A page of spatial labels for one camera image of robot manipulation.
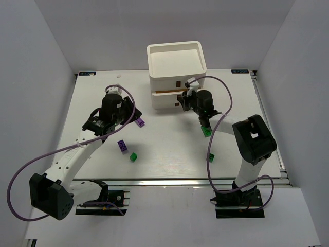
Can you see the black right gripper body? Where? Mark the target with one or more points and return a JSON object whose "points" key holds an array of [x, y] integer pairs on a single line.
{"points": [[187, 101]]}

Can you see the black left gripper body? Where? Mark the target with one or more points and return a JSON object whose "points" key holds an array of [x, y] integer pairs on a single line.
{"points": [[129, 109]]}

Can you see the purple lego plate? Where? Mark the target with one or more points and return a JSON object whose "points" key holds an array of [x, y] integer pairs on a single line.
{"points": [[140, 122]]}

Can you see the white drawer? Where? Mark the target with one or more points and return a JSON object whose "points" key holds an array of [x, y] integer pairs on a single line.
{"points": [[166, 99]]}

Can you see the purple lego brick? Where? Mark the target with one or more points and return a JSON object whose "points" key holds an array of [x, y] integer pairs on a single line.
{"points": [[122, 146]]}

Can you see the white three-drawer storage box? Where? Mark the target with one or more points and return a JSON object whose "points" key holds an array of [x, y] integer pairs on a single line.
{"points": [[172, 64]]}

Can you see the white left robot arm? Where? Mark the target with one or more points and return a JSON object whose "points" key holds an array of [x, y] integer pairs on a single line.
{"points": [[52, 192]]}

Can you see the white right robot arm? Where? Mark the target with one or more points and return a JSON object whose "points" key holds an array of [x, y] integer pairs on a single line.
{"points": [[254, 139]]}

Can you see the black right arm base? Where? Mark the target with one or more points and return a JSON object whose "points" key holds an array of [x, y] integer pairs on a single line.
{"points": [[238, 205]]}

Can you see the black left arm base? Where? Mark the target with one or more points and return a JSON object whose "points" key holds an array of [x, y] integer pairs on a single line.
{"points": [[108, 203]]}

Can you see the green small lego brick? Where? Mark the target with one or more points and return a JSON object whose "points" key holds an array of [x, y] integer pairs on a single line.
{"points": [[133, 157]]}

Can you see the blue left corner label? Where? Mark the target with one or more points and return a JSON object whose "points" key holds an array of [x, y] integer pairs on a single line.
{"points": [[86, 73]]}

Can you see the blue corner label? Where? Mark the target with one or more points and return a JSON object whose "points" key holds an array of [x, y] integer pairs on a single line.
{"points": [[86, 73], [240, 71]]}

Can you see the blue right corner label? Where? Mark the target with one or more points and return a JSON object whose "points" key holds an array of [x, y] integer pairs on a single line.
{"points": [[240, 71]]}

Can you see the green square lego brick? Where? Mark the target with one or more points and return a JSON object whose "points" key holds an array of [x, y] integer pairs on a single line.
{"points": [[211, 157]]}

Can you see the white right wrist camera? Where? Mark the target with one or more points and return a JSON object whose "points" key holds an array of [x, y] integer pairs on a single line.
{"points": [[192, 85]]}

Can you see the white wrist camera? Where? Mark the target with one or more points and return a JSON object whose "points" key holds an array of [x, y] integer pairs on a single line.
{"points": [[192, 85], [114, 89]]}

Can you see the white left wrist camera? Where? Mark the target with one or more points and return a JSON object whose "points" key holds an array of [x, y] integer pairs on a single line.
{"points": [[114, 89]]}

